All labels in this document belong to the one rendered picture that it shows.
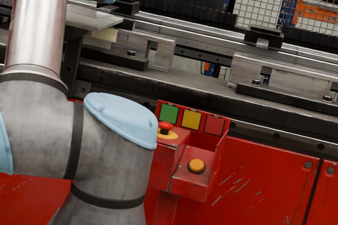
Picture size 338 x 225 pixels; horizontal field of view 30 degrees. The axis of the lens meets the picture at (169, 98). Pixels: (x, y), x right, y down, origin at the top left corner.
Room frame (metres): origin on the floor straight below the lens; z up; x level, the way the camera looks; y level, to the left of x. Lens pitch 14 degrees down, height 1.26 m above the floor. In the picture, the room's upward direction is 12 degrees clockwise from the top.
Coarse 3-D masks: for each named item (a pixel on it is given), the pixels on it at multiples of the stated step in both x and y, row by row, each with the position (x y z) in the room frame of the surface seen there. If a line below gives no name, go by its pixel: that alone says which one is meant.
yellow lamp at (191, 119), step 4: (184, 112) 1.59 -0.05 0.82; (188, 112) 1.58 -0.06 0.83; (192, 112) 1.58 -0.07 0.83; (196, 112) 1.58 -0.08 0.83; (184, 116) 1.58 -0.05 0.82; (188, 116) 1.58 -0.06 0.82; (192, 116) 1.58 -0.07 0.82; (196, 116) 1.58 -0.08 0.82; (200, 116) 1.58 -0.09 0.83; (184, 120) 1.58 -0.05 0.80; (188, 120) 1.58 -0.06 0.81; (192, 120) 1.58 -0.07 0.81; (196, 120) 1.58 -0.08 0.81; (184, 124) 1.58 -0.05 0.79; (188, 124) 1.58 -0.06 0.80; (192, 124) 1.58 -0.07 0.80; (196, 124) 1.58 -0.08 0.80; (192, 128) 1.58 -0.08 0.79; (196, 128) 1.58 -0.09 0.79
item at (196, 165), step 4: (192, 160) 1.50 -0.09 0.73; (196, 160) 1.50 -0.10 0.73; (200, 160) 1.50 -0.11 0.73; (192, 164) 1.49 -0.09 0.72; (196, 164) 1.49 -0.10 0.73; (200, 164) 1.49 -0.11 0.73; (192, 168) 1.48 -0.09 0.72; (196, 168) 1.48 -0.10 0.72; (200, 168) 1.48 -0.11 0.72; (196, 172) 1.48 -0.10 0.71
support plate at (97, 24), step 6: (66, 12) 1.72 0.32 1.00; (66, 18) 1.62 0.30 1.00; (72, 18) 1.64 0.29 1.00; (78, 18) 1.66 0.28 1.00; (84, 18) 1.68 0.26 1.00; (90, 18) 1.70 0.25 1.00; (96, 18) 1.72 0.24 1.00; (102, 18) 1.75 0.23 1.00; (108, 18) 1.77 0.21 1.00; (114, 18) 1.79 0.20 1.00; (120, 18) 1.82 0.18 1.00; (66, 24) 1.58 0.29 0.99; (72, 24) 1.57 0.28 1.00; (78, 24) 1.57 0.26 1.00; (84, 24) 1.58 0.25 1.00; (90, 24) 1.60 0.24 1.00; (96, 24) 1.62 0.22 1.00; (102, 24) 1.64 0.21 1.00; (108, 24) 1.66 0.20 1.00; (114, 24) 1.73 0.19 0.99; (90, 30) 1.57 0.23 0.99; (96, 30) 1.57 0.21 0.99
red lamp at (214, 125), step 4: (208, 116) 1.57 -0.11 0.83; (208, 120) 1.57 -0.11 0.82; (212, 120) 1.57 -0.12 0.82; (216, 120) 1.57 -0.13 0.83; (220, 120) 1.57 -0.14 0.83; (208, 124) 1.57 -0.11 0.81; (212, 124) 1.57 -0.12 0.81; (216, 124) 1.57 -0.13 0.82; (220, 124) 1.57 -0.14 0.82; (208, 128) 1.57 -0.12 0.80; (212, 128) 1.57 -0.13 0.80; (216, 128) 1.57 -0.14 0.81; (220, 128) 1.56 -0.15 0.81; (208, 132) 1.57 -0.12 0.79; (212, 132) 1.57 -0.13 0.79; (216, 132) 1.57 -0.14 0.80; (220, 132) 1.56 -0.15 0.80
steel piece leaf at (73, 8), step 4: (68, 8) 1.74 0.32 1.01; (72, 8) 1.74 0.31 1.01; (76, 8) 1.74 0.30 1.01; (80, 8) 1.73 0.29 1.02; (84, 8) 1.73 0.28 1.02; (72, 12) 1.74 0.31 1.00; (76, 12) 1.74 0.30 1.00; (80, 12) 1.73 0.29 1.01; (84, 12) 1.73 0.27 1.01; (88, 12) 1.73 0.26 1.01; (92, 12) 1.72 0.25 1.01; (96, 12) 1.72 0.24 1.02; (88, 16) 1.73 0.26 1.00; (92, 16) 1.72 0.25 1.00; (96, 16) 1.75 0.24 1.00; (100, 16) 1.76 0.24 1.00; (104, 16) 1.78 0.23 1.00; (108, 16) 1.80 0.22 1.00
